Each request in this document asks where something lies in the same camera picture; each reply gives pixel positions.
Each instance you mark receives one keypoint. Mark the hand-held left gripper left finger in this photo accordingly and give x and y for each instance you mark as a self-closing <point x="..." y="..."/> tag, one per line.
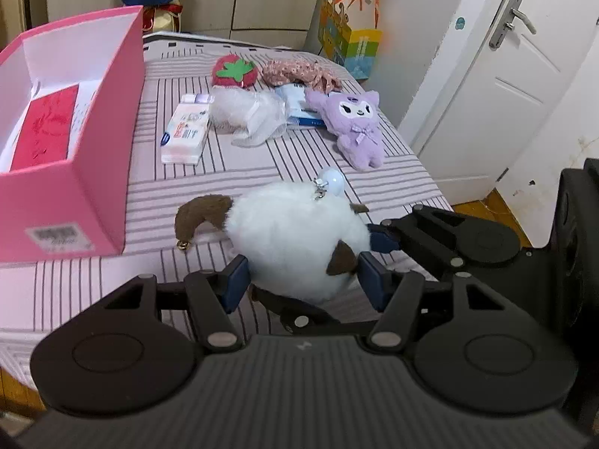
<point x="234" y="285"/>

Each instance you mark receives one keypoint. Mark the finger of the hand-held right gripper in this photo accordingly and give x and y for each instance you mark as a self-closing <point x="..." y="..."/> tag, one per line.
<point x="281" y="305"/>
<point x="383" y="239"/>

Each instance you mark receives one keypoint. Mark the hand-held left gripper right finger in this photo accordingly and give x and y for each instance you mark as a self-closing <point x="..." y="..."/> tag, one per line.
<point x="372" y="280"/>

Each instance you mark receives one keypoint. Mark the white and brown plush cat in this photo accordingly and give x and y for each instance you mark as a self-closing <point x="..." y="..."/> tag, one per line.
<point x="290" y="238"/>

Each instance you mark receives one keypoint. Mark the purple plush doll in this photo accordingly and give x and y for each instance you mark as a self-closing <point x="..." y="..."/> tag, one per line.
<point x="351" y="121"/>

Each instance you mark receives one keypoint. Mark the pink floral scrunchie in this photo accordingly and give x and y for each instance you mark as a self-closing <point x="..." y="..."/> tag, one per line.
<point x="299" y="75"/>

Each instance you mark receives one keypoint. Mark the pink cardboard box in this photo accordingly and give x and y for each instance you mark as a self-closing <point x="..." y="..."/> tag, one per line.
<point x="70" y="196"/>

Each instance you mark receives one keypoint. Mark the white door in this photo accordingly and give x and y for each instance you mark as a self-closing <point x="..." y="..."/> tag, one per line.
<point x="491" y="117"/>

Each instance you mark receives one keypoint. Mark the white and pink tissue pack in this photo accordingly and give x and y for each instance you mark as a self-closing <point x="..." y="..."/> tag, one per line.
<point x="187" y="131"/>

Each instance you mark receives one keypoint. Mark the blue wet wipes pack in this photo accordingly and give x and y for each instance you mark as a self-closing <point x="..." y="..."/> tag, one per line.
<point x="297" y="103"/>

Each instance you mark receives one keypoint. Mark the white fluffy item in plastic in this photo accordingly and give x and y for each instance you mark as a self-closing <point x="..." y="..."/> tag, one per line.
<point x="238" y="110"/>

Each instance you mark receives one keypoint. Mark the colourful paper gift bag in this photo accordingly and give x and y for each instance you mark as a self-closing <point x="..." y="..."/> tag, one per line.
<point x="346" y="42"/>

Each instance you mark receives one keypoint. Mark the red strawberry plush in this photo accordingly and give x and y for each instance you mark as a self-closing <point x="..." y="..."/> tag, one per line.
<point x="234" y="72"/>

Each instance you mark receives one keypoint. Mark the round blue door sticker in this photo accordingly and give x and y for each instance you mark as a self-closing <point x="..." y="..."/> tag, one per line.
<point x="460" y="24"/>

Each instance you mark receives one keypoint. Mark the white printed paper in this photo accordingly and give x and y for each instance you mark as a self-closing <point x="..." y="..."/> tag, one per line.
<point x="86" y="103"/>

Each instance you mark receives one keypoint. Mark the beige wardrobe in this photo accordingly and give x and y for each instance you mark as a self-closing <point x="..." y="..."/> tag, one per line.
<point x="262" y="0"/>

